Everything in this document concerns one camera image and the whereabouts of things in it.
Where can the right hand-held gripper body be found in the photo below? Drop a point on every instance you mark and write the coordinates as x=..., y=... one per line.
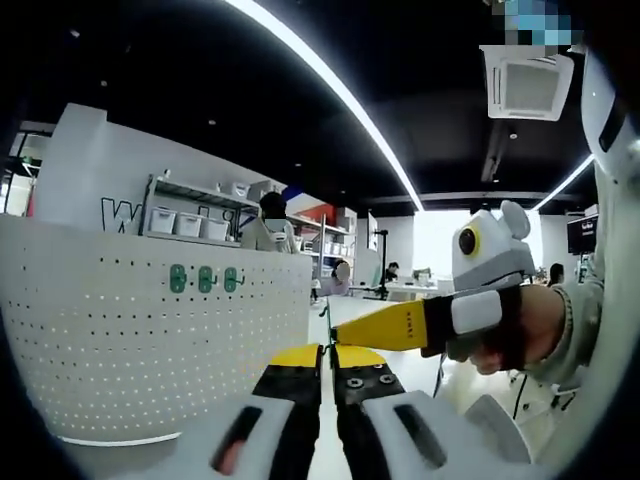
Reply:
x=495, y=255

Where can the person's right hand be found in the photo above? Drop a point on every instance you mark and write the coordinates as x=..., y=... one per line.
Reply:
x=542, y=325

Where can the white perforated mounting plate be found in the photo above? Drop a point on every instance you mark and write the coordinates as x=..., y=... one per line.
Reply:
x=100, y=325

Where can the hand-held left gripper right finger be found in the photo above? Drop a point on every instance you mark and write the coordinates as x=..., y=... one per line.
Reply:
x=370, y=385

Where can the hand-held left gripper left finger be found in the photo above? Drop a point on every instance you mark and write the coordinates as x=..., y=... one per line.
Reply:
x=295, y=390

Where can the monitor on stand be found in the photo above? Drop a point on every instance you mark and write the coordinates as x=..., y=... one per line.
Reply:
x=372, y=232

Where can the black tripod stand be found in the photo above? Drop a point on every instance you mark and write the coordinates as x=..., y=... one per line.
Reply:
x=383, y=270

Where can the ceiling air conditioner unit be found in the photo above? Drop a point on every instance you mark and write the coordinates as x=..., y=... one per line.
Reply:
x=530, y=85

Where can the white storage bin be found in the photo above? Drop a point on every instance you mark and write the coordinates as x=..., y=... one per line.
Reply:
x=216, y=229
x=162, y=221
x=189, y=225

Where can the black wall screen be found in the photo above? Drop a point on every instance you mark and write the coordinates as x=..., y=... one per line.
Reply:
x=582, y=234

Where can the ceiling light strip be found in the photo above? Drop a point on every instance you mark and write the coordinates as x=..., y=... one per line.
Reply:
x=565, y=182
x=350, y=102

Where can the grey mesh office chair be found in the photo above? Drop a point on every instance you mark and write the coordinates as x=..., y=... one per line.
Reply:
x=495, y=420

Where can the metal storage shelf rack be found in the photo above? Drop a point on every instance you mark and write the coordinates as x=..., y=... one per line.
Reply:
x=200, y=192

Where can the white worn device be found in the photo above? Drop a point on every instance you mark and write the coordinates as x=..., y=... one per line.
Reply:
x=607, y=100

